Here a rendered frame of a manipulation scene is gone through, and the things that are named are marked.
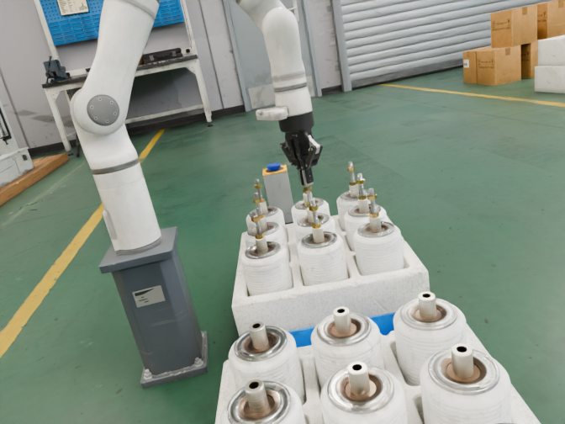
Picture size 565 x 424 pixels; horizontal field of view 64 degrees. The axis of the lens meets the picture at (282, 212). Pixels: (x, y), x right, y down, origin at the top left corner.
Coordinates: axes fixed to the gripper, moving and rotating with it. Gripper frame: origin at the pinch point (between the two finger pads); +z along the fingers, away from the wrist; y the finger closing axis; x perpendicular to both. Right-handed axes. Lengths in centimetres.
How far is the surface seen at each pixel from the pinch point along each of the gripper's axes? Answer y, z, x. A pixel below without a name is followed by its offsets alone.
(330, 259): -14.4, 13.1, 7.7
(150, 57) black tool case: 417, -46, -120
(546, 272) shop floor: -29, 36, -46
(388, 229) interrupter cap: -18.7, 10.3, -4.6
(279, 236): 1.9, 11.8, 8.5
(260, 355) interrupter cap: -32.4, 10.4, 35.1
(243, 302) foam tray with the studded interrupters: -6.4, 17.8, 24.4
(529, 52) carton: 142, 13, -358
